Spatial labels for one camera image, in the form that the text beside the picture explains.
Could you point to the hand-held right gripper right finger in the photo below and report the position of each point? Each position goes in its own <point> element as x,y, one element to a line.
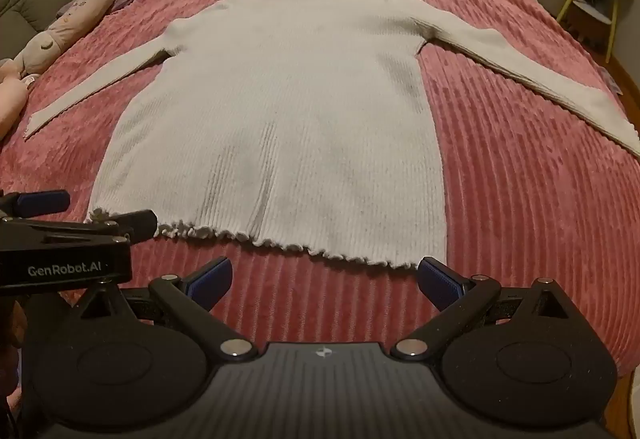
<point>439,281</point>

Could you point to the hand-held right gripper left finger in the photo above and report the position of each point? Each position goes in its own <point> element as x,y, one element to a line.
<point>214,275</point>

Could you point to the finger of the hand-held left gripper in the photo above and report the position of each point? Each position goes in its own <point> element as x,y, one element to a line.
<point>132,221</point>
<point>42,202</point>

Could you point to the white ribbed knit sweater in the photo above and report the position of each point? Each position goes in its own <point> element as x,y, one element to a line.
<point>300,119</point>

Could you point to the small pink plush toy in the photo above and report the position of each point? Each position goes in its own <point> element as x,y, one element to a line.
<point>10,104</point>

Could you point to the pink ribbed bedspread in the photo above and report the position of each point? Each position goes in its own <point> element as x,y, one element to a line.
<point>525,199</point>

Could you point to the long pink plush toy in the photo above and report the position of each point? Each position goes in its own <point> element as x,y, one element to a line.
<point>75,19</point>

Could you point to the yellow-legged side table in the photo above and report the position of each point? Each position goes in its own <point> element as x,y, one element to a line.
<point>595,6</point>

